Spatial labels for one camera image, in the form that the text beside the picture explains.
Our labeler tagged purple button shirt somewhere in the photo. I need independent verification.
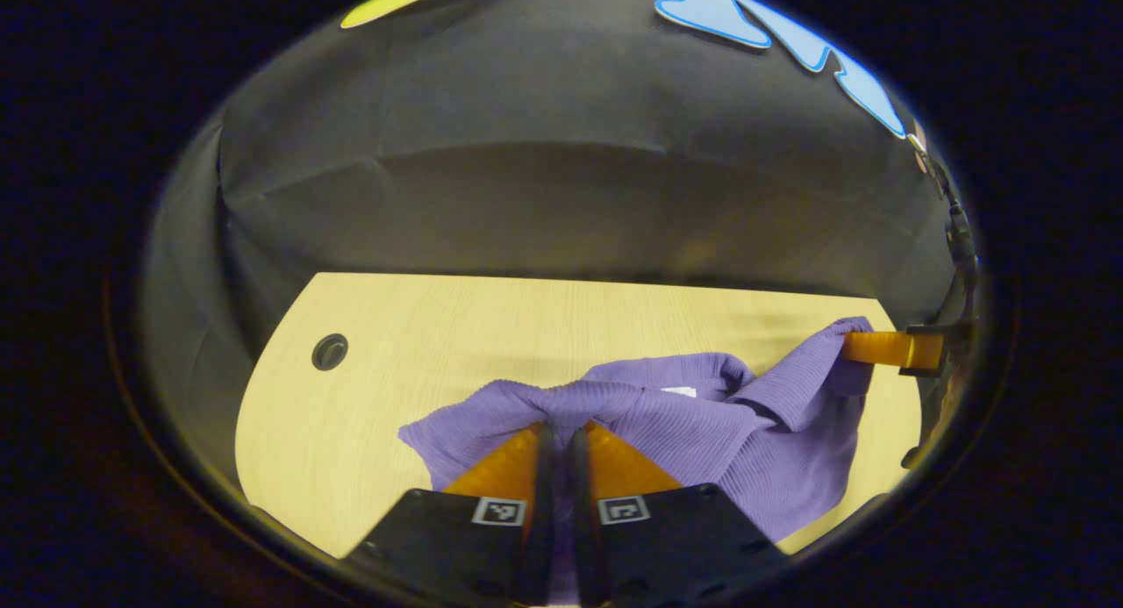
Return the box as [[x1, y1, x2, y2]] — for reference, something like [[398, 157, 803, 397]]
[[397, 317, 876, 607]]

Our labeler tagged black backdrop cloth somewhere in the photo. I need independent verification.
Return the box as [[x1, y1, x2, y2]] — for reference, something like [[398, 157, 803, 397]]
[[140, 0, 966, 504]]

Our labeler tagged round black table grommet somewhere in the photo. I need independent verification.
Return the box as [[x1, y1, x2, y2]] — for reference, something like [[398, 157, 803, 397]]
[[311, 333, 349, 372]]

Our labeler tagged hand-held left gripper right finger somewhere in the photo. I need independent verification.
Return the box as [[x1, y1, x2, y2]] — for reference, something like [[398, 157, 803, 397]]
[[566, 420, 790, 607]]

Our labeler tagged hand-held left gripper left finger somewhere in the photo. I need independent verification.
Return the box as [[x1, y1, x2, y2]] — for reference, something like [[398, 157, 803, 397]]
[[347, 422, 555, 607]]

